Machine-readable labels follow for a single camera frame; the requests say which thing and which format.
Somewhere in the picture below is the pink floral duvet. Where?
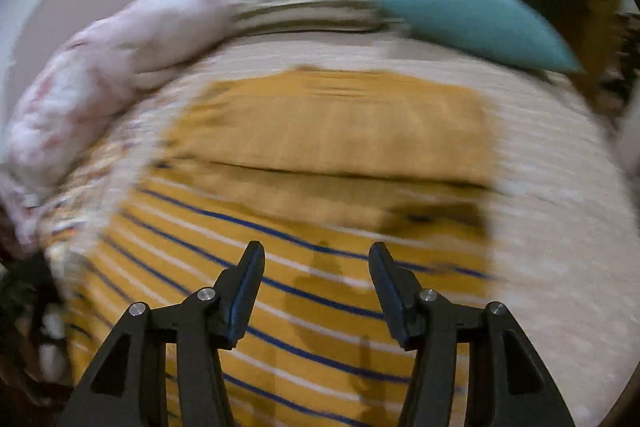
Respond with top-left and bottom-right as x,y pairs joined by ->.
2,0 -> 306,255

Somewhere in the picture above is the yellow striped knit garment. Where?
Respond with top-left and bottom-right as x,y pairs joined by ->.
65,67 -> 501,427

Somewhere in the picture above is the olive patterned bolster pillow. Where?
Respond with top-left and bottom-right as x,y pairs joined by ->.
232,0 -> 407,36

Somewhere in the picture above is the teal pillow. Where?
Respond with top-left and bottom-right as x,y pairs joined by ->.
377,0 -> 585,74

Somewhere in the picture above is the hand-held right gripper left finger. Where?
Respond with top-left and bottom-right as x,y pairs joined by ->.
57,241 -> 266,427

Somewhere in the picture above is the beige dotted quilted bedspread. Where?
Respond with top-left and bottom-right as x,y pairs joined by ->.
40,31 -> 637,427

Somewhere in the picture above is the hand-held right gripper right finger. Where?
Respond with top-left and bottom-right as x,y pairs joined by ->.
368,242 -> 576,427

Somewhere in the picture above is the colourful patterned sheet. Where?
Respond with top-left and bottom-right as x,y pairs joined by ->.
42,117 -> 168,253

